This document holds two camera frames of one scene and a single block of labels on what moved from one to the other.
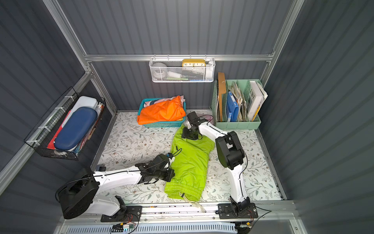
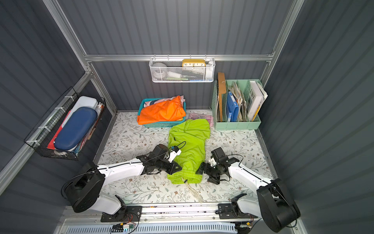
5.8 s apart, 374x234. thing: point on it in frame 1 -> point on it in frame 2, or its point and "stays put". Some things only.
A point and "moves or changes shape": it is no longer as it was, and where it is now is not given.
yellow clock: [194, 63] stays put
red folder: [51, 145] stays put
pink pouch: [208, 117] stays put
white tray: [82, 101] stays put
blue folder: [232, 108] stays put
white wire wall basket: [182, 69] stays put
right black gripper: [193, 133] -> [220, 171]
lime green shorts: [190, 163] moves or changes shape
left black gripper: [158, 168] -> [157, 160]
